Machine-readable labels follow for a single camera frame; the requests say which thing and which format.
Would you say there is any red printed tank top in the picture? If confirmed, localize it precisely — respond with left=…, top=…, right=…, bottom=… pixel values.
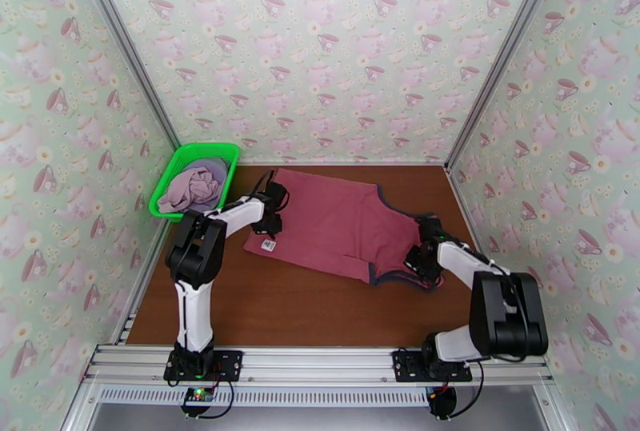
left=243, top=168, right=441, bottom=292

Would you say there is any pale pink shirt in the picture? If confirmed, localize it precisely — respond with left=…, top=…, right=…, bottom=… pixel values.
left=158, top=168, right=221, bottom=214

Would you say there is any green plastic laundry basket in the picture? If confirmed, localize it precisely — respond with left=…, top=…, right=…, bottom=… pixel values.
left=149, top=142, right=241, bottom=224

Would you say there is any controller board with orange connector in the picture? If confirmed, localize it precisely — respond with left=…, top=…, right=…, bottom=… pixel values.
left=427, top=386, right=457, bottom=418

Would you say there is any controller board with green light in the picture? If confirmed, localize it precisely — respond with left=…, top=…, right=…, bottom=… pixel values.
left=182, top=386, right=216, bottom=416

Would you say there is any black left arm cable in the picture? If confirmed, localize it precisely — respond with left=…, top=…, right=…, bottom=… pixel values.
left=252, top=170, right=276, bottom=196

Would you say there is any aluminium table side rail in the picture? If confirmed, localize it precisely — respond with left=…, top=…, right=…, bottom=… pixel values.
left=114, top=219, right=174, bottom=345
left=447, top=164, right=523, bottom=348

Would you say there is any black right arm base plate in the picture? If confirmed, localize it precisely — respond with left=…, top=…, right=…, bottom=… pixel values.
left=392, top=349, right=474, bottom=383

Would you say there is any black right board cable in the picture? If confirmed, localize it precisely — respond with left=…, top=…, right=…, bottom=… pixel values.
left=447, top=359, right=486, bottom=418

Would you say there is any black board cable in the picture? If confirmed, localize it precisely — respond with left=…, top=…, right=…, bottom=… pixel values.
left=447, top=359, right=486, bottom=418
left=199, top=379, right=236, bottom=420

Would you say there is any aluminium front frame rail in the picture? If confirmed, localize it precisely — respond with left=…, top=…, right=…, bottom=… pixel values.
left=82, top=344, right=554, bottom=385

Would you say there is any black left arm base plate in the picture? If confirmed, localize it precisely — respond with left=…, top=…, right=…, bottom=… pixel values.
left=163, top=349, right=243, bottom=381

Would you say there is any perforated metal cable tray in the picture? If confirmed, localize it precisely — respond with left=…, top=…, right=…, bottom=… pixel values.
left=97, top=386, right=436, bottom=408

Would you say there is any black left board cable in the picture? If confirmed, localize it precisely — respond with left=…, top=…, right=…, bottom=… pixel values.
left=199, top=379, right=236, bottom=420

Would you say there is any aluminium corner post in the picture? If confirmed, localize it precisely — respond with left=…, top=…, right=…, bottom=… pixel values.
left=443, top=0, right=571, bottom=171
left=67, top=0, right=181, bottom=148

